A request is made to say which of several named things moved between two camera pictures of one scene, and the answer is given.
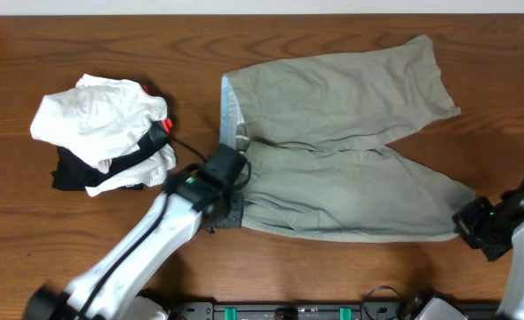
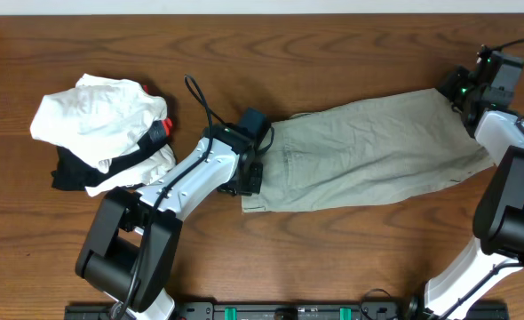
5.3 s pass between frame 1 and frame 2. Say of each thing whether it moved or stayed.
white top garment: stayed
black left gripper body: moved
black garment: stayed
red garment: stayed
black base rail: stayed
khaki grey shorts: moved
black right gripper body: moved
